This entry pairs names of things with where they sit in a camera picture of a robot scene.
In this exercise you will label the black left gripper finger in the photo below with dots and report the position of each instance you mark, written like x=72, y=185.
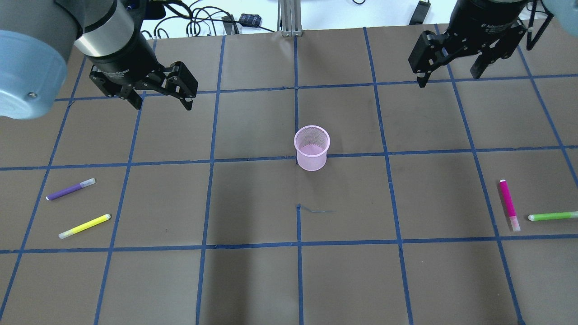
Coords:
x=178, y=82
x=129, y=94

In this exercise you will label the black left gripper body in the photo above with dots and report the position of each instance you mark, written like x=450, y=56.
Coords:
x=121, y=60

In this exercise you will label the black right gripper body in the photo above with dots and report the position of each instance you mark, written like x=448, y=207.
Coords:
x=482, y=20

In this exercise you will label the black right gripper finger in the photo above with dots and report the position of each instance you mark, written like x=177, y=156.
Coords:
x=430, y=52
x=487, y=57

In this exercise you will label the pink pen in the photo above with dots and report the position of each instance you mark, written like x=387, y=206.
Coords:
x=509, y=205

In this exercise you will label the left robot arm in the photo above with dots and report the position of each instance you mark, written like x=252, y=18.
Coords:
x=37, y=37

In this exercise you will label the pink mesh cup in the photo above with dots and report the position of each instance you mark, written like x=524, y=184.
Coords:
x=311, y=144

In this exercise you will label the blue checkered device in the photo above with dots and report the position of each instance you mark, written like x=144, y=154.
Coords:
x=250, y=20

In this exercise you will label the purple pen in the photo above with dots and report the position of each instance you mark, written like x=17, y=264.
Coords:
x=71, y=189

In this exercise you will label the yellow pen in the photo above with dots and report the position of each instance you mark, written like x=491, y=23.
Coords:
x=84, y=226

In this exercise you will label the green pen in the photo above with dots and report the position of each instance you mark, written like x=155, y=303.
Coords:
x=552, y=216

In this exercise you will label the aluminium frame post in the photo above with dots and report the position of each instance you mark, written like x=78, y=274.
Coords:
x=289, y=21

